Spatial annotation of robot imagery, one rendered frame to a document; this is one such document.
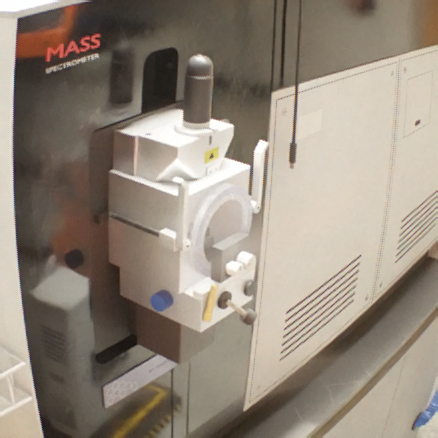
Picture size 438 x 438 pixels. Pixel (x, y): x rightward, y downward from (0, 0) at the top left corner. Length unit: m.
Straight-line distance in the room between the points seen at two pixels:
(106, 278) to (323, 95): 0.41
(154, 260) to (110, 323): 0.11
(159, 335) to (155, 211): 0.15
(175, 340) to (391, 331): 0.77
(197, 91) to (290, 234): 0.39
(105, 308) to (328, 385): 0.61
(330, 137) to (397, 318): 0.56
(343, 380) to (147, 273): 0.66
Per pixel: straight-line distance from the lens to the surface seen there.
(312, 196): 1.12
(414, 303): 1.65
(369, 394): 1.48
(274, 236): 1.06
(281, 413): 1.30
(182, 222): 0.73
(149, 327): 0.86
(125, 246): 0.80
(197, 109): 0.76
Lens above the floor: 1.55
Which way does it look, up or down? 25 degrees down
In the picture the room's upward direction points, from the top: 3 degrees clockwise
